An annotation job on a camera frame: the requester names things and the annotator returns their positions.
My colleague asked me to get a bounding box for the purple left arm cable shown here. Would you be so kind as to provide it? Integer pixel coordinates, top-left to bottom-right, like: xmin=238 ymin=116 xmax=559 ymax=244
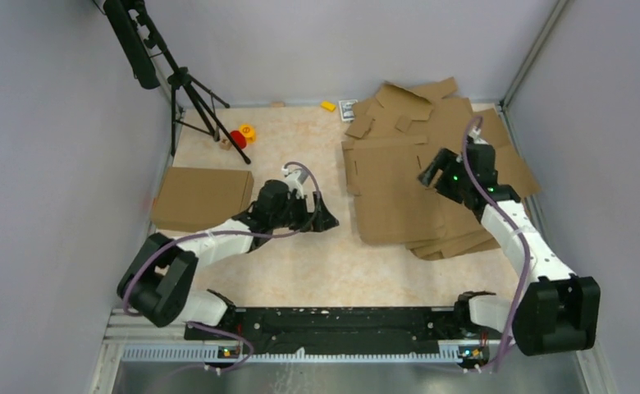
xmin=121 ymin=160 xmax=322 ymax=376

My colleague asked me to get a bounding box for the folded closed cardboard box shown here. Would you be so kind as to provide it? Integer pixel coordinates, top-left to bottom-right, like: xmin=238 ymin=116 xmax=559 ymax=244
xmin=150 ymin=167 xmax=254 ymax=232

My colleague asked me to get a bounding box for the red round toy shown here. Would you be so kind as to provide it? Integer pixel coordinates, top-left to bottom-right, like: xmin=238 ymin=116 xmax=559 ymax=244
xmin=230 ymin=130 xmax=248 ymax=149

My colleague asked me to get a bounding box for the orange round toy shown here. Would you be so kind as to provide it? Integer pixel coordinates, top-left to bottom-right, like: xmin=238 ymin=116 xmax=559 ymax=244
xmin=239 ymin=124 xmax=257 ymax=144

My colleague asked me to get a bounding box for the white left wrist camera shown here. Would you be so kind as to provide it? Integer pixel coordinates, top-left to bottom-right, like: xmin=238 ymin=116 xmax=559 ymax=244
xmin=281 ymin=167 xmax=309 ymax=199

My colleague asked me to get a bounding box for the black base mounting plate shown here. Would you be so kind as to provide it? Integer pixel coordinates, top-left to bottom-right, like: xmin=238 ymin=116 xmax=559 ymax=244
xmin=184 ymin=305 xmax=509 ymax=357

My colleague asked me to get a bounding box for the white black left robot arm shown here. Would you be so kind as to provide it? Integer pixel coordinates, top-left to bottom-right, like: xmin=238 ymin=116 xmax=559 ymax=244
xmin=117 ymin=181 xmax=339 ymax=340

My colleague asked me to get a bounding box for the cardboard box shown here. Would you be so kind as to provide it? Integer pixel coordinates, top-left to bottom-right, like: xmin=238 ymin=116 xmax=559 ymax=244
xmin=341 ymin=135 xmax=446 ymax=245
xmin=150 ymin=167 xmax=254 ymax=232

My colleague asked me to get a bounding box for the yellow block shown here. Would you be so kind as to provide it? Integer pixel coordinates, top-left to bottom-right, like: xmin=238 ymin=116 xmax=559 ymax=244
xmin=320 ymin=101 xmax=336 ymax=112

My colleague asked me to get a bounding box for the cardboard sheet pile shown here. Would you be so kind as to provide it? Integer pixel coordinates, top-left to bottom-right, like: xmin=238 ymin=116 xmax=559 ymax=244
xmin=341 ymin=78 xmax=539 ymax=259

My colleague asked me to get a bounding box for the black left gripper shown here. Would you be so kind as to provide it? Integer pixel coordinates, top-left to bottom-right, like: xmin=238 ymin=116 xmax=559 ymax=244
xmin=271 ymin=191 xmax=338 ymax=233

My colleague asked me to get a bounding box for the aluminium frame rail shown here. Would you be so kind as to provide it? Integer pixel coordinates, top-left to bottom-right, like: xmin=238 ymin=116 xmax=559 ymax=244
xmin=91 ymin=307 xmax=617 ymax=393

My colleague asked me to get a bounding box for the black camera tripod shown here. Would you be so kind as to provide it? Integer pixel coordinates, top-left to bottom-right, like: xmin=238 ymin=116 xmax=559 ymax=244
xmin=94 ymin=0 xmax=252 ymax=165

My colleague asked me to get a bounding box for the small wooden cube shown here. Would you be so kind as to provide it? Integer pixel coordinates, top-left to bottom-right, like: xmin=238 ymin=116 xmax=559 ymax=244
xmin=219 ymin=140 xmax=232 ymax=150

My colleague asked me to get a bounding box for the playing card box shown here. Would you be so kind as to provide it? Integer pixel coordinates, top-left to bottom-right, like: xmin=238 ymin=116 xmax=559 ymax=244
xmin=338 ymin=99 xmax=359 ymax=123

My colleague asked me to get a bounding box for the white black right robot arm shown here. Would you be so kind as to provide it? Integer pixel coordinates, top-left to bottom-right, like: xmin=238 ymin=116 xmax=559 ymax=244
xmin=418 ymin=142 xmax=601 ymax=355

